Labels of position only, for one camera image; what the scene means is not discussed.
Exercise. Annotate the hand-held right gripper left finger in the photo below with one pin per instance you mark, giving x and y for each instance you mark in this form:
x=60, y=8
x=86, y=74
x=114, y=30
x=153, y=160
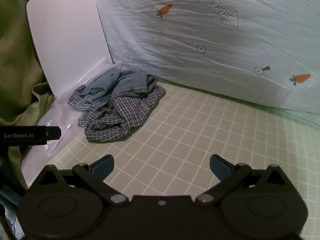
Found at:
x=103, y=168

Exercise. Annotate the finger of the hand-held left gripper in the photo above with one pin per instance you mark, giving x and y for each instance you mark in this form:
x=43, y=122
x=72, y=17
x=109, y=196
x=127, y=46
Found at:
x=54, y=133

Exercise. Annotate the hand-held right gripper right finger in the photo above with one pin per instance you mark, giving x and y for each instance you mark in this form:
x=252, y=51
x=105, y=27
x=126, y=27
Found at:
x=220, y=168

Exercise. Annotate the blue denim garment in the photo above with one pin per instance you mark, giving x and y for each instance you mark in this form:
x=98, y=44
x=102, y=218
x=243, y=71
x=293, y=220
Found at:
x=125, y=82

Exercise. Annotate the clear plastic bag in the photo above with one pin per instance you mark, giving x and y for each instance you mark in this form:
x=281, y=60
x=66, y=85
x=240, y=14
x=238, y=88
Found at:
x=62, y=110

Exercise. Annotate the green grid mat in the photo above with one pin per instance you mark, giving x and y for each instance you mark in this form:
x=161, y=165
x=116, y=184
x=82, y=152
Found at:
x=200, y=130

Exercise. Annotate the blue checked shirt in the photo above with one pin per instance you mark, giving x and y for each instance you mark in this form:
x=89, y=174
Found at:
x=120, y=120

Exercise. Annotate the green curtain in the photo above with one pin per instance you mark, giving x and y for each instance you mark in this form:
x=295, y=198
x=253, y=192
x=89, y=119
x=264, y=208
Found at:
x=15, y=55

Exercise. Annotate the white plastic board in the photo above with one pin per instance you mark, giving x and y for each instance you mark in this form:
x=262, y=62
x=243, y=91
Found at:
x=65, y=35

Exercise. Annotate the carrot print light blue quilt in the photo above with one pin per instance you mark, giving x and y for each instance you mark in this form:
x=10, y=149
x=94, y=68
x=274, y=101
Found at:
x=200, y=30

